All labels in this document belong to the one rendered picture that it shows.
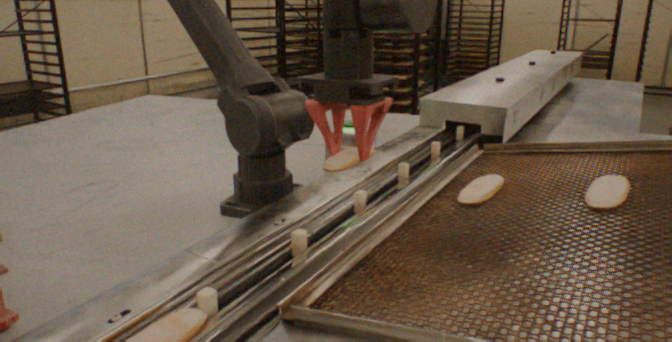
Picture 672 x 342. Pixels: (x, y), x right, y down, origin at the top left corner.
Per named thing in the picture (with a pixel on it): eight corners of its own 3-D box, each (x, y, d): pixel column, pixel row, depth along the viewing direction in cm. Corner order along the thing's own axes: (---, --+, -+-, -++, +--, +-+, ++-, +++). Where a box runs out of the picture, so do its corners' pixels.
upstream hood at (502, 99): (533, 67, 208) (536, 46, 205) (580, 71, 199) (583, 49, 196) (417, 132, 106) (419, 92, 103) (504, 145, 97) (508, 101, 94)
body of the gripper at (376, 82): (374, 100, 54) (374, 30, 52) (297, 93, 59) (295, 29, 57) (400, 91, 59) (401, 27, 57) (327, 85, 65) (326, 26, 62)
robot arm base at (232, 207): (258, 186, 83) (217, 214, 72) (255, 139, 80) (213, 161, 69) (306, 193, 80) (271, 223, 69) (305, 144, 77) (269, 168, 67)
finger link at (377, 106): (366, 171, 57) (366, 88, 54) (314, 162, 60) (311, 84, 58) (393, 156, 62) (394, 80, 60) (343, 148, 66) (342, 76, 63)
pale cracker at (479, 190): (480, 178, 64) (479, 170, 64) (510, 179, 62) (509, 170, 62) (449, 204, 56) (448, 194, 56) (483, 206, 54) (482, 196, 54)
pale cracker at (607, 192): (595, 179, 57) (594, 169, 57) (633, 180, 55) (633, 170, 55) (579, 208, 49) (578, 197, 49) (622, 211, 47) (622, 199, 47)
